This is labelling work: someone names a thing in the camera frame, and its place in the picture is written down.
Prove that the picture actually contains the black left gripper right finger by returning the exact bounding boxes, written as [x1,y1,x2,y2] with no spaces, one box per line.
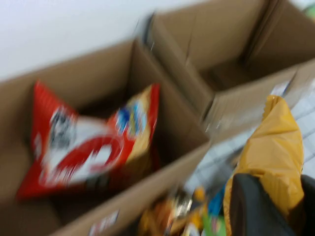
[301,175,315,236]

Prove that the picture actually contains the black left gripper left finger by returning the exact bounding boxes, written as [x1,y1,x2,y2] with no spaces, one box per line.
[228,173,297,236]

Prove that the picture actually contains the yellow snack pack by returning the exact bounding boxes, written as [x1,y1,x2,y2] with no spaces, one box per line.
[222,94,306,236]

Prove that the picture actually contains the blue black snack pack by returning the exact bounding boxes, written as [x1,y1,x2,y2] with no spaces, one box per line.
[208,186,226,214]

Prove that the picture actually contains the small brown gold snack pack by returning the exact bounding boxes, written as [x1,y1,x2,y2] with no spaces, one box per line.
[169,189,195,218]

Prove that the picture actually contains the large orange snack bag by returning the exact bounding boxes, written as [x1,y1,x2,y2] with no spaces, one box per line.
[139,186,207,236]

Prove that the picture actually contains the green Lays chips bag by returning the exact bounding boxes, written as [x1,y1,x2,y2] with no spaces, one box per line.
[301,3,315,18]
[200,212,228,236]

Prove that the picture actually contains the white black-grid tablecloth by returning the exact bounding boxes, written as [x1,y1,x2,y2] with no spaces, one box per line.
[183,81,315,192]

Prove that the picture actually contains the cardboard box labelled chips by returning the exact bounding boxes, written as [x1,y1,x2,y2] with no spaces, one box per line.
[0,38,212,236]

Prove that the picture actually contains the cardboard box labelled biscuits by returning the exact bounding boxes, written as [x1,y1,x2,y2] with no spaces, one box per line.
[145,0,315,138]

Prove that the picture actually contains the red shrimp chips bag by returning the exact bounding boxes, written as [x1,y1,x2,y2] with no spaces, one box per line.
[16,80,162,200]

